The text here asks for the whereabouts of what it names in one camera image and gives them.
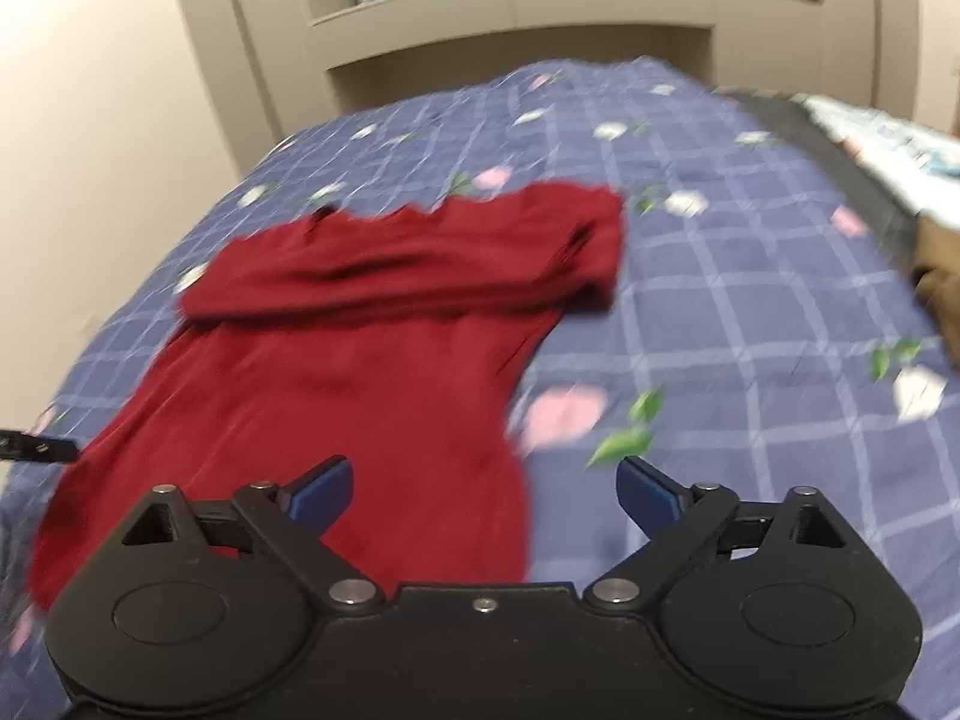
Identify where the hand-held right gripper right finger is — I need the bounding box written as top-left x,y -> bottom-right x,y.
583,455 -> 846,611

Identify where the beige built-in cabinet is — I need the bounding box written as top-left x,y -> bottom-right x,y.
165,0 -> 925,160

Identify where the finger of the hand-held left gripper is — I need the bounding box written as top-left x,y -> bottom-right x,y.
0,430 -> 77,464

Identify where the brown cloth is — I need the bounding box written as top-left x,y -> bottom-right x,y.
910,214 -> 960,362

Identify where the blue checked floral blanket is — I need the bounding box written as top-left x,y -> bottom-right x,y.
0,56 -> 960,720

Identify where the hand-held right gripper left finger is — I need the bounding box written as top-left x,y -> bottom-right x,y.
120,455 -> 385,613

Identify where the pale patterned cloth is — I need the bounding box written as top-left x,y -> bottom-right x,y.
801,93 -> 960,232

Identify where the dark red shirt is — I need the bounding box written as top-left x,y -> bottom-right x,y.
26,181 -> 628,613

